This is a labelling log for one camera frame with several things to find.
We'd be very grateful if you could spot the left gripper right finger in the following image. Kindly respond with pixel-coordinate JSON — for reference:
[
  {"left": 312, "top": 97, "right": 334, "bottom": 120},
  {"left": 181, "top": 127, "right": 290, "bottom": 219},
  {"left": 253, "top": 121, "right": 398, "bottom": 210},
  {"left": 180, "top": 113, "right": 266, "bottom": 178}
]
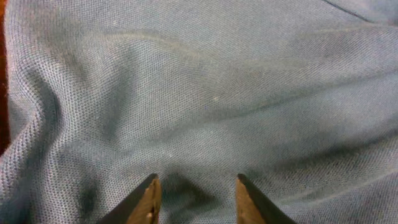
[{"left": 236, "top": 174, "right": 295, "bottom": 224}]

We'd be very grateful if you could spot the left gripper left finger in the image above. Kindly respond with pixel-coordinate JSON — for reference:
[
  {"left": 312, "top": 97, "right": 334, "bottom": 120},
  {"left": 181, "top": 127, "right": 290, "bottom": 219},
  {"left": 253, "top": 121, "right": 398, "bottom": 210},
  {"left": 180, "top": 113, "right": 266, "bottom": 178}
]
[{"left": 97, "top": 174, "right": 162, "bottom": 224}]

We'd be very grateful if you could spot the blue polo shirt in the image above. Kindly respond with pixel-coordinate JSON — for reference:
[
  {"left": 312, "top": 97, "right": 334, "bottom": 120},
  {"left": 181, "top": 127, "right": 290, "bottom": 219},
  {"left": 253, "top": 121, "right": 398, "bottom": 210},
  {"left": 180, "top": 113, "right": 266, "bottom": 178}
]
[{"left": 1, "top": 0, "right": 397, "bottom": 223}]

